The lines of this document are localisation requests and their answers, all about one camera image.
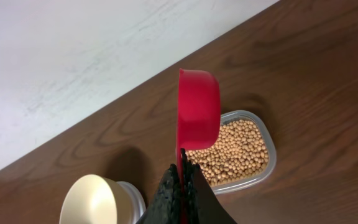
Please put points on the cream bowl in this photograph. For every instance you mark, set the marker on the cream bowl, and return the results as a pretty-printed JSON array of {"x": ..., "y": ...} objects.
[{"x": 93, "y": 199}]

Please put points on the clear plastic container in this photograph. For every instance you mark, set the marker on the clear plastic container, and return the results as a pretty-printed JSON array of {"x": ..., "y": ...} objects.
[{"x": 250, "y": 181}]

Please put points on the soybeans pile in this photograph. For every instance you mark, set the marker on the soybeans pile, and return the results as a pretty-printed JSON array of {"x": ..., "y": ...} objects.
[{"x": 239, "y": 153}]

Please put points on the red plastic scoop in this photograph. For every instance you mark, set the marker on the red plastic scoop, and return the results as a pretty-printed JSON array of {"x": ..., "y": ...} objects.
[{"x": 198, "y": 113}]

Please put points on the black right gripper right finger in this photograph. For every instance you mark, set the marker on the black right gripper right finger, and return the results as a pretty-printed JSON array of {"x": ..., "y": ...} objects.
[{"x": 200, "y": 203}]

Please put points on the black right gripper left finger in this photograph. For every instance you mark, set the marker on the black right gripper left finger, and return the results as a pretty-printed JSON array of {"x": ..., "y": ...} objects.
[{"x": 165, "y": 207}]

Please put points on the white digital kitchen scale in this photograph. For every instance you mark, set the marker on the white digital kitchen scale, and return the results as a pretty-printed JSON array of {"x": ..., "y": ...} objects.
[{"x": 137, "y": 201}]

